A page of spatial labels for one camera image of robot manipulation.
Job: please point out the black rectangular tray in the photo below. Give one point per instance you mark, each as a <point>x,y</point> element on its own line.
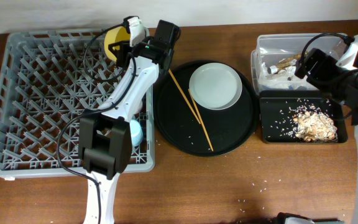
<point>278,108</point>

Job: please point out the white napkin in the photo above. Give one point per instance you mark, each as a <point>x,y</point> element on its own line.
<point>285,79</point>

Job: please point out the blue cup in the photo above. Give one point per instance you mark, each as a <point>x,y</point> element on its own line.
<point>136,133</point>

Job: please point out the yellow bowl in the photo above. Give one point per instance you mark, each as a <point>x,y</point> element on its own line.
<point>115,35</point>

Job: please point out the clear plastic bin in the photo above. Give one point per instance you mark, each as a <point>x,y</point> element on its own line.
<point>273,48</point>

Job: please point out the lower wooden chopstick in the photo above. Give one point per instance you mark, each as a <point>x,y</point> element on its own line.
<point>201,122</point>

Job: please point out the grey dishwasher rack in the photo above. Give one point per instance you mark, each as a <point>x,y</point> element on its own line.
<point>47,79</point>

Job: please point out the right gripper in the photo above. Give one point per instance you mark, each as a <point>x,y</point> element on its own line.
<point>330,95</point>

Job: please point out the grey round plate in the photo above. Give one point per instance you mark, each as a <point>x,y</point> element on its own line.
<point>215,86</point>

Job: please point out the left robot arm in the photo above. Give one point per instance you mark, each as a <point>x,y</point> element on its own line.
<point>105,143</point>

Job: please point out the food scraps pile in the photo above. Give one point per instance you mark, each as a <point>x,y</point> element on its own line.
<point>315,127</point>

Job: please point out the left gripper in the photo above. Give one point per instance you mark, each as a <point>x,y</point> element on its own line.
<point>127,48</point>

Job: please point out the wooden chopstick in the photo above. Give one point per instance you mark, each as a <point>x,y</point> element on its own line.
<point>201,122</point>
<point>184,96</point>

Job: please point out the upper wooden chopstick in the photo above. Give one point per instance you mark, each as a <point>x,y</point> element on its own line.
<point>184,96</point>

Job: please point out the round black tray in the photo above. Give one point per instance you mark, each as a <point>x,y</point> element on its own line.
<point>227,129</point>

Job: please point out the brown stick wrapper waste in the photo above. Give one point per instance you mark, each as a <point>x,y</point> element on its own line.
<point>283,64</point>

